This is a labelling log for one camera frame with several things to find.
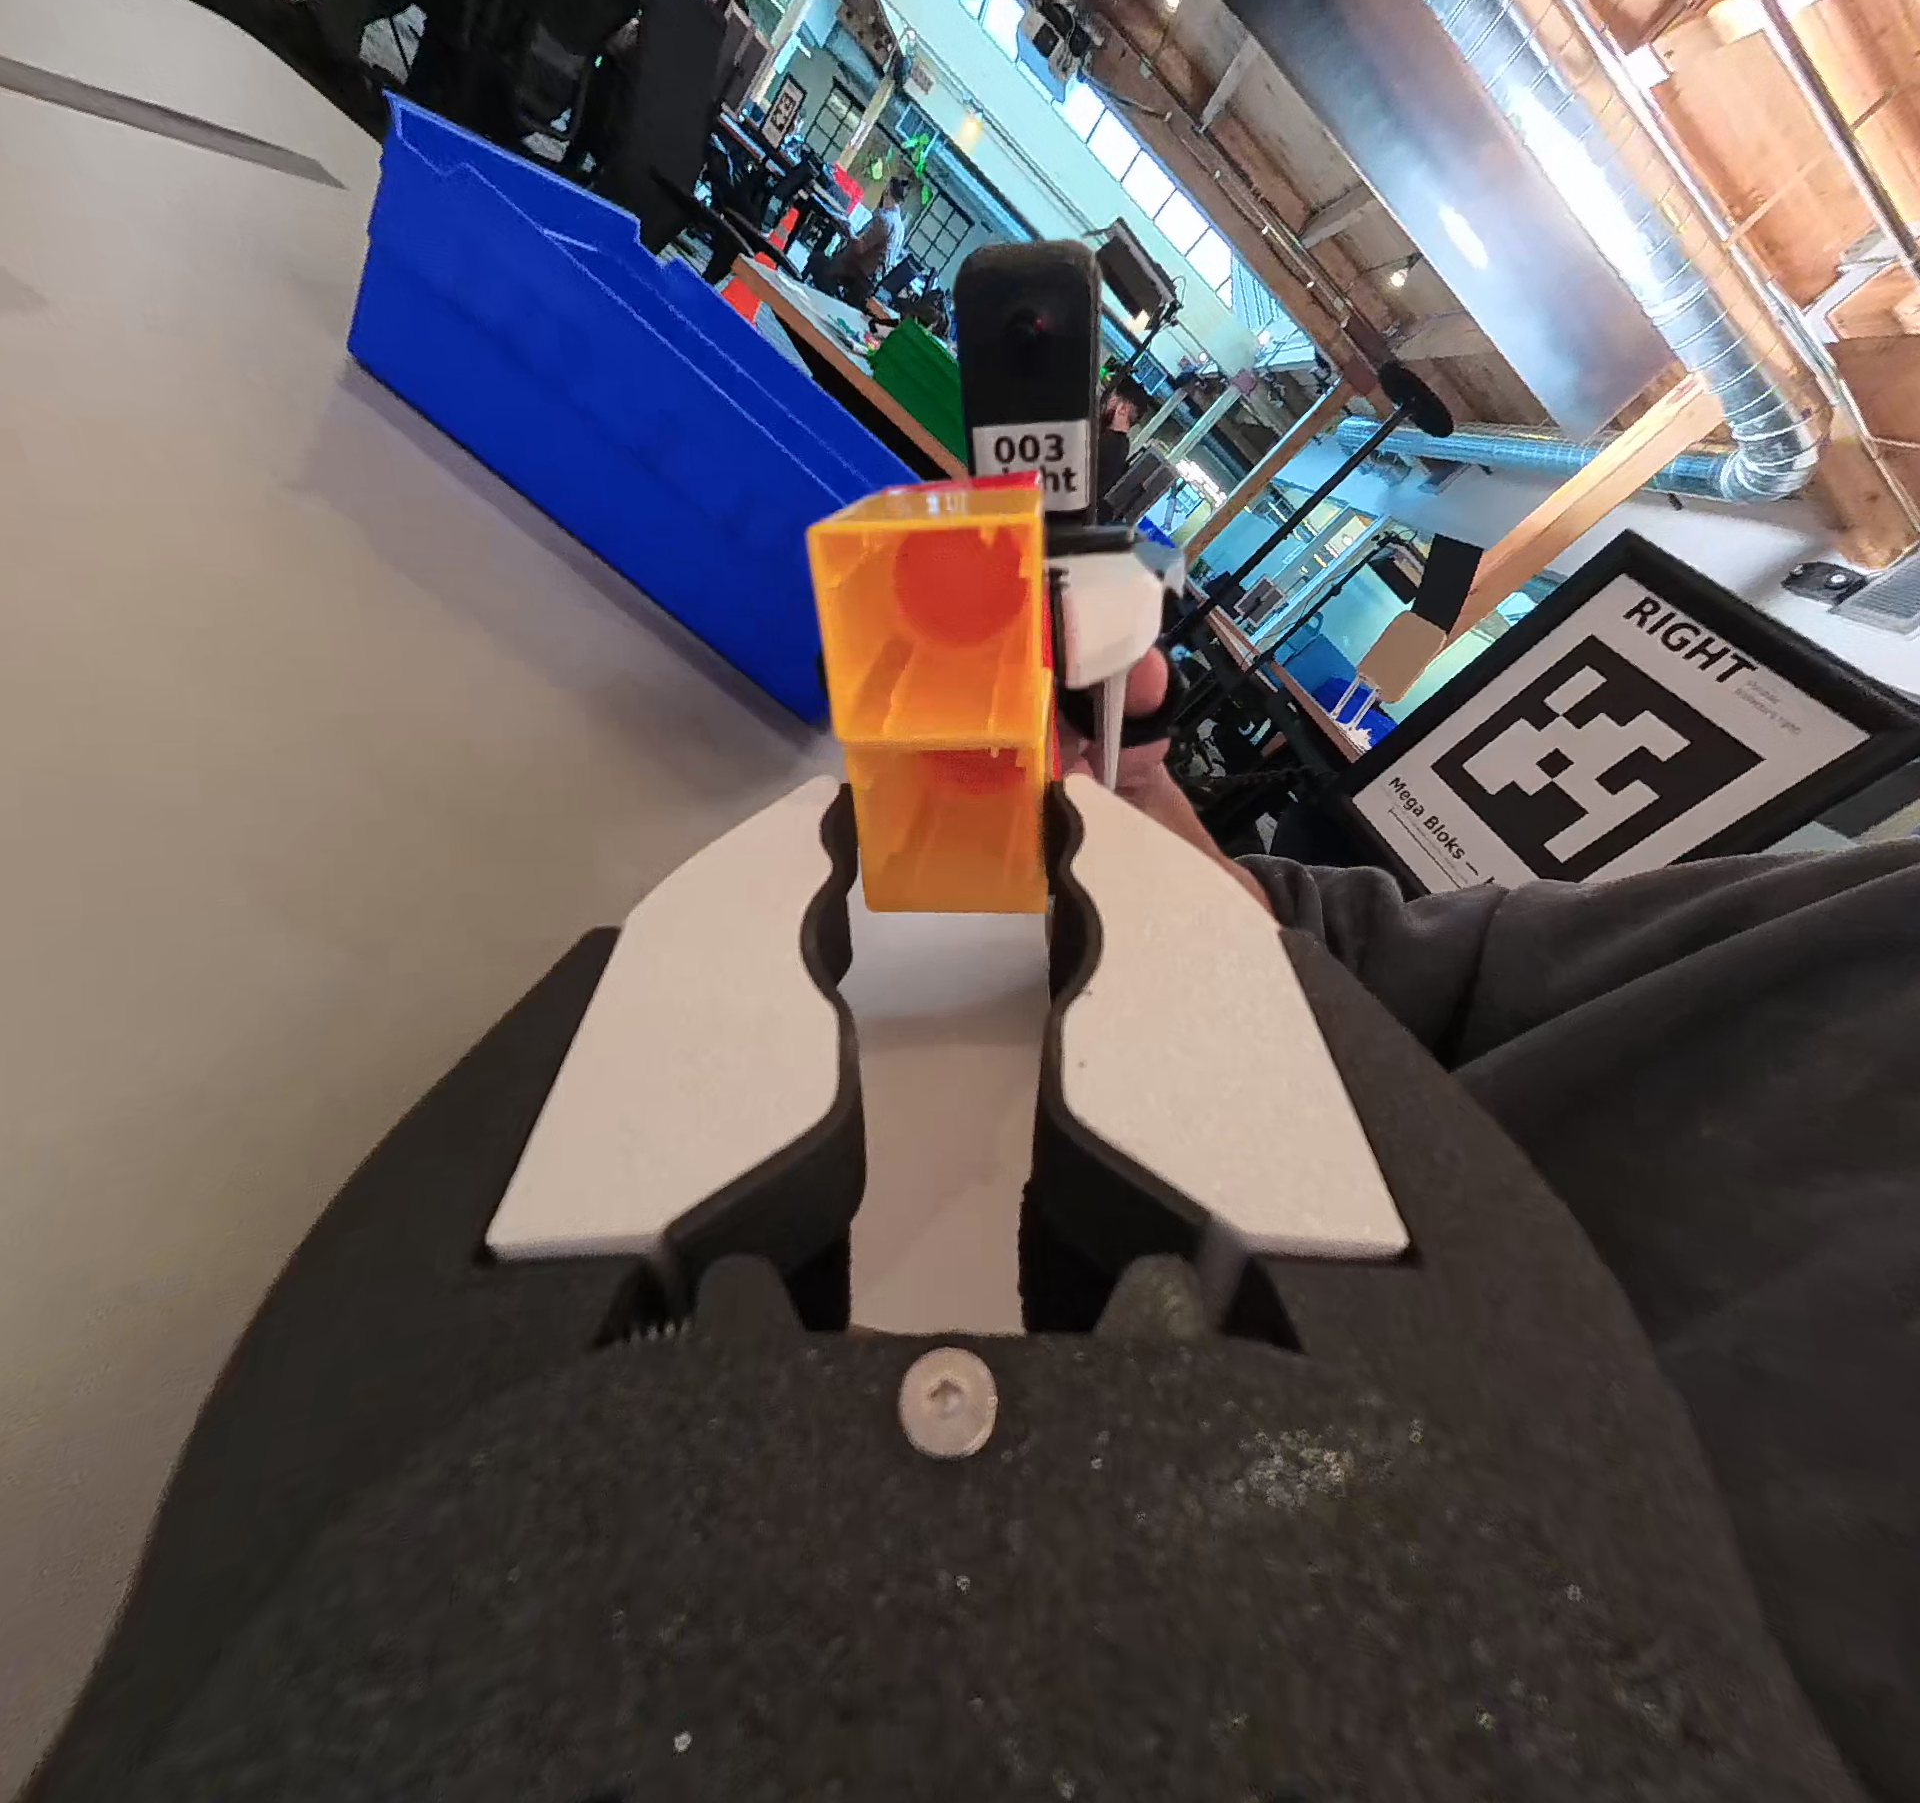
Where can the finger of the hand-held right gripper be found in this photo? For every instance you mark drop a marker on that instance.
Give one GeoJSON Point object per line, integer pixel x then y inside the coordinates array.
{"type": "Point", "coordinates": [1111, 730]}
{"type": "Point", "coordinates": [1103, 618]}

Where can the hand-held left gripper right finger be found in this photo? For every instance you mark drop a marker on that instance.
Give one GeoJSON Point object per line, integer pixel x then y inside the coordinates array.
{"type": "Point", "coordinates": [1231, 1068]}

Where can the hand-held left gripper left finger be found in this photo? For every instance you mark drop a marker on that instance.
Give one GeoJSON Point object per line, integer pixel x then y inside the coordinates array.
{"type": "Point", "coordinates": [674, 1068]}

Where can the red two-stud toy block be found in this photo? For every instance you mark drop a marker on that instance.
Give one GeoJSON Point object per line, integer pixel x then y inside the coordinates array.
{"type": "Point", "coordinates": [1047, 694]}

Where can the yellow single-stud toy block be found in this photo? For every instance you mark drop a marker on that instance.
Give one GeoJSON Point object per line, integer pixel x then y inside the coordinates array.
{"type": "Point", "coordinates": [931, 634]}
{"type": "Point", "coordinates": [944, 828]}

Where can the blue plastic bin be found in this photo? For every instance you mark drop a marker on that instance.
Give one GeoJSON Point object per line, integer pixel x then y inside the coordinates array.
{"type": "Point", "coordinates": [600, 408]}

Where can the grey desk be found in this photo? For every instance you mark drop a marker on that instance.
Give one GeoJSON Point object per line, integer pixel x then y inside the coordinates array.
{"type": "Point", "coordinates": [300, 708]}

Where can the person's right hand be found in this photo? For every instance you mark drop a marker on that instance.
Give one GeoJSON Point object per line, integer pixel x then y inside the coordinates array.
{"type": "Point", "coordinates": [1185, 814]}

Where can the green box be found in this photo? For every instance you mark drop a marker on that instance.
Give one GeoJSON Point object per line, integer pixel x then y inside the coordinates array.
{"type": "Point", "coordinates": [919, 392]}

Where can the wooden background table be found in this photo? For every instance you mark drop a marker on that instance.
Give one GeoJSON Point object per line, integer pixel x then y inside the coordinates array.
{"type": "Point", "coordinates": [840, 348]}

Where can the black tripod stand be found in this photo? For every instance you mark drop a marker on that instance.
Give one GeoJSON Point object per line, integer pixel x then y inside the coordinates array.
{"type": "Point", "coordinates": [1410, 400]}

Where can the black office chair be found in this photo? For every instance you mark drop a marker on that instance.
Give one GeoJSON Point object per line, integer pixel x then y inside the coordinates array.
{"type": "Point", "coordinates": [674, 108]}

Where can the black white marker poster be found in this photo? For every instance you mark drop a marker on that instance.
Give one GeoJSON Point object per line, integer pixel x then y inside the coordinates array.
{"type": "Point", "coordinates": [1621, 738]}

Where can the silver ventilation duct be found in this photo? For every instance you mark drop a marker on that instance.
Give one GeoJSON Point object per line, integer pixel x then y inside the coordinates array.
{"type": "Point", "coordinates": [1694, 288]}

